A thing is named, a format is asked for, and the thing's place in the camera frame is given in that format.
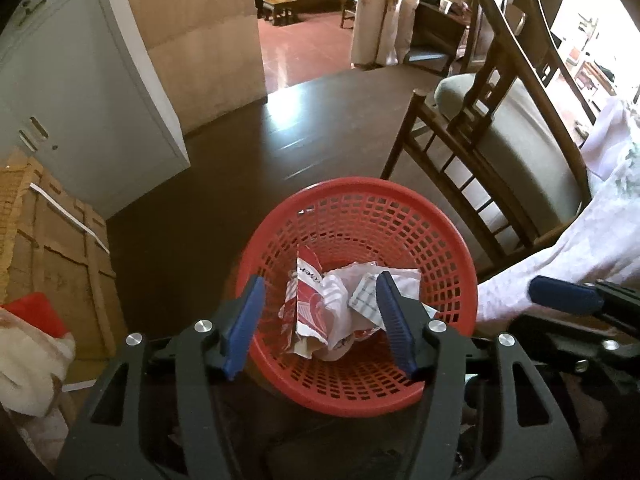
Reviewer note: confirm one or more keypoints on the small wooden stool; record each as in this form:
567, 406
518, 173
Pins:
280, 7

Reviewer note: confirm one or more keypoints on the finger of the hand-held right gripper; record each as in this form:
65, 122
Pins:
565, 295
565, 340

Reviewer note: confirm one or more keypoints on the grey metal cabinet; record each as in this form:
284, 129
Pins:
90, 100

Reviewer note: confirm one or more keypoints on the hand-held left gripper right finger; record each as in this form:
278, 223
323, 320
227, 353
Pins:
395, 325

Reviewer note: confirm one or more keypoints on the pink floral curtain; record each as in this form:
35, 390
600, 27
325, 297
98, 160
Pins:
385, 10

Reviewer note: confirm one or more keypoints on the dark wooden side cabinet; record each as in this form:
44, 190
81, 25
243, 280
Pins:
440, 25

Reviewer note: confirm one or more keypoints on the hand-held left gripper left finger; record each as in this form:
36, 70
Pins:
245, 325

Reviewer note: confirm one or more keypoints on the red plastic basket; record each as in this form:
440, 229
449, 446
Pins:
360, 397

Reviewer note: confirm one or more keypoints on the wooden armchair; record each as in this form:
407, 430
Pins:
480, 110

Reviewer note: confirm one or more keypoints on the red white cigarette pack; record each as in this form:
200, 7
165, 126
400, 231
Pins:
310, 305

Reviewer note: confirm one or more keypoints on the blue checked white packet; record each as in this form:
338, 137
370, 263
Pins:
365, 295

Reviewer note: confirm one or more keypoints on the pink floral tablecloth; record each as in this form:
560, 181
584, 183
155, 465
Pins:
600, 240

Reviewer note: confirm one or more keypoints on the large corrugated cardboard box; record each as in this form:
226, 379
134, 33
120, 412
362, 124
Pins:
50, 260

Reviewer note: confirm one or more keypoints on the grey seat cushion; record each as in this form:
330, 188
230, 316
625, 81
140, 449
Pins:
530, 150

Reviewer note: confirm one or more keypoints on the white and red cloth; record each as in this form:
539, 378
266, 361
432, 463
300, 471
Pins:
30, 360

